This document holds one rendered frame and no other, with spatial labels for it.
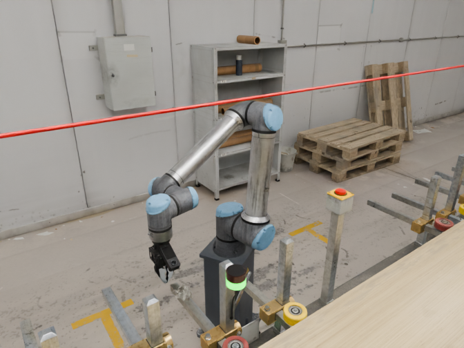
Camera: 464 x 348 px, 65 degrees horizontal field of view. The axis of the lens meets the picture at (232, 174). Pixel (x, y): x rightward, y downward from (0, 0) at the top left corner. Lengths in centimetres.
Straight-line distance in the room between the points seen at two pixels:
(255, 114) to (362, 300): 88
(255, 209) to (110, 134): 217
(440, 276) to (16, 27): 318
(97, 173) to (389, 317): 298
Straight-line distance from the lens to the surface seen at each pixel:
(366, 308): 141
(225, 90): 414
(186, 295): 143
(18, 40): 342
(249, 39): 390
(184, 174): 157
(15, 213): 376
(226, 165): 440
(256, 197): 179
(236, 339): 124
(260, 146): 171
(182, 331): 252
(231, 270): 111
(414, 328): 140
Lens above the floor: 182
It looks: 23 degrees down
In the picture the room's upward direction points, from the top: straight up
